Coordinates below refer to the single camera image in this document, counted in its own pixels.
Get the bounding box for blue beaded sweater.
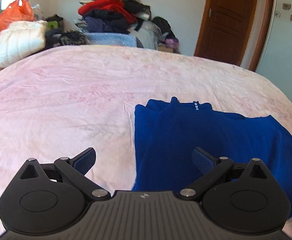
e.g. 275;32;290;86
133;98;292;215

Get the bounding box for dark clothes pile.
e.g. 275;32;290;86
74;0;179;53

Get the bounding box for pink bed blanket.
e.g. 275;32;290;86
0;45;292;235

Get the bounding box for glass wardrobe sliding door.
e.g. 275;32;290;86
257;0;292;102

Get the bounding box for dark patterned garment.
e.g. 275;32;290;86
45;28;88;49

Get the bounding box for cream quilted jacket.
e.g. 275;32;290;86
0;20;47;70

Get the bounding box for light blue towel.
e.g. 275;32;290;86
85;33;144;48

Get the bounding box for purple bag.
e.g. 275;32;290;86
165;38;179;50

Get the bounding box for orange plastic bag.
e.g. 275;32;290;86
0;0;35;32

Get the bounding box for brown wooden door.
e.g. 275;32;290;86
194;0;276;72

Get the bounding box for red garment on pile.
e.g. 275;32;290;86
77;0;137;24

